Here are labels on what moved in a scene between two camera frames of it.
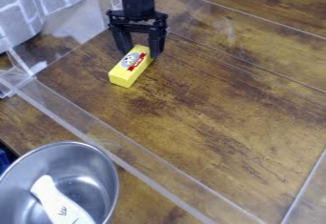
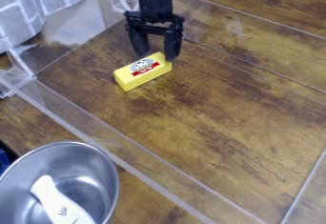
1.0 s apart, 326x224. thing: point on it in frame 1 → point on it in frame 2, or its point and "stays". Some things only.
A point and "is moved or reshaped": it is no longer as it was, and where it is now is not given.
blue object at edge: (4, 162) stays
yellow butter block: (129, 66) is moved or reshaped
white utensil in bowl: (61, 210) stays
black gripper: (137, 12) → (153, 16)
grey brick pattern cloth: (57, 8) stays
